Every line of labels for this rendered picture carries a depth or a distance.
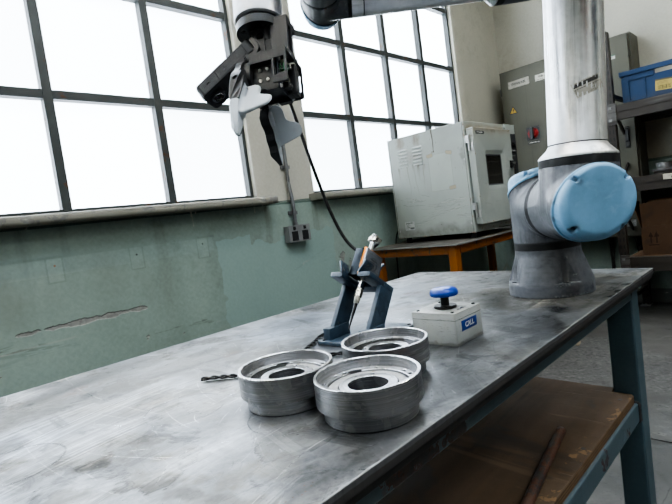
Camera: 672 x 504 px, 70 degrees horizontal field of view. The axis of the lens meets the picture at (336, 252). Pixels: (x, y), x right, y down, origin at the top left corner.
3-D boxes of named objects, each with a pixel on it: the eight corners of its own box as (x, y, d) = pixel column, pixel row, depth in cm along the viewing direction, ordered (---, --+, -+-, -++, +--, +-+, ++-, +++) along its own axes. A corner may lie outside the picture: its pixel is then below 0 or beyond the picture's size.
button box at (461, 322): (458, 347, 64) (454, 311, 63) (415, 342, 69) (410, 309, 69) (487, 331, 69) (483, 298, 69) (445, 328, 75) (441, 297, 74)
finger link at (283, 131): (307, 160, 77) (291, 103, 73) (273, 167, 79) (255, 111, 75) (311, 154, 80) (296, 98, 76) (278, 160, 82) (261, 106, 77)
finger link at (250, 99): (261, 109, 61) (273, 73, 67) (219, 118, 63) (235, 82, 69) (270, 129, 63) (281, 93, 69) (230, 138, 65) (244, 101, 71)
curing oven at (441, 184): (488, 237, 260) (474, 117, 256) (398, 244, 303) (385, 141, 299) (534, 225, 303) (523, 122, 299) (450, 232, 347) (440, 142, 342)
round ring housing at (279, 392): (346, 406, 49) (341, 367, 49) (243, 428, 47) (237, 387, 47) (327, 376, 59) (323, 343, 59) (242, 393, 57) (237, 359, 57)
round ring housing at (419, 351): (411, 352, 64) (408, 322, 64) (447, 374, 54) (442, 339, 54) (336, 367, 62) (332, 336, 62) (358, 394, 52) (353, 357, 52)
